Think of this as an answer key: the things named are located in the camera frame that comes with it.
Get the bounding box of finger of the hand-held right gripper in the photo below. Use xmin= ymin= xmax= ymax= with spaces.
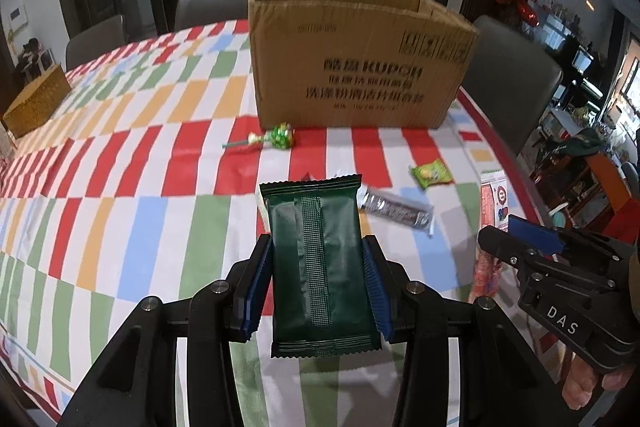
xmin=507 ymin=215 xmax=568 ymax=256
xmin=477 ymin=227 xmax=546 ymax=282

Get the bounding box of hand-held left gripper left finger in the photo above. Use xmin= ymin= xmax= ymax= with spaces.
xmin=59 ymin=233 xmax=275 ymax=427

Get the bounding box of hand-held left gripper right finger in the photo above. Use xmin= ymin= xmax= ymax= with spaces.
xmin=361 ymin=234 xmax=591 ymax=427

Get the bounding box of white pink printed packet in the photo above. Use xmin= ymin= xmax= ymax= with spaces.
xmin=470 ymin=174 xmax=511 ymax=300

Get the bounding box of dark green snack packet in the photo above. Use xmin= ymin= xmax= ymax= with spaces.
xmin=259 ymin=174 xmax=383 ymax=360

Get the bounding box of brown cardboard box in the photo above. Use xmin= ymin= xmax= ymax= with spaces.
xmin=247 ymin=0 xmax=480 ymax=130

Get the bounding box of person's right hand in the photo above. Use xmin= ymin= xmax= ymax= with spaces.
xmin=560 ymin=347 xmax=638 ymax=413

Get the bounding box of silver dark bar packet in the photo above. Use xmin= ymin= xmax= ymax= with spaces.
xmin=356 ymin=185 xmax=435 ymax=238

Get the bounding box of dark green cloth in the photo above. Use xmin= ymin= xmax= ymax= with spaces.
xmin=537 ymin=129 xmax=606 ymax=158

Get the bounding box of small green candy packet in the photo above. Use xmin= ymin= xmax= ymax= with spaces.
xmin=409 ymin=159 xmax=453 ymax=191

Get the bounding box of grey dining chair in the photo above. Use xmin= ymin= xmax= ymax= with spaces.
xmin=457 ymin=14 xmax=563 ymax=155
xmin=65 ymin=13 xmax=127 ymax=70
xmin=173 ymin=0 xmax=256 ymax=32

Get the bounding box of green wrapped lollipop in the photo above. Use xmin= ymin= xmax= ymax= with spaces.
xmin=221 ymin=123 xmax=296 ymax=152

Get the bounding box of colourful striped tablecloth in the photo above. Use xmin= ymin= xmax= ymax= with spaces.
xmin=0 ymin=19 xmax=556 ymax=427

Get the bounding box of woven basket box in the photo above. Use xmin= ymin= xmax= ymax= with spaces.
xmin=1 ymin=63 xmax=71 ymax=139

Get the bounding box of small white shelf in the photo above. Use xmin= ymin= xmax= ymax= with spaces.
xmin=15 ymin=38 xmax=53 ymax=78

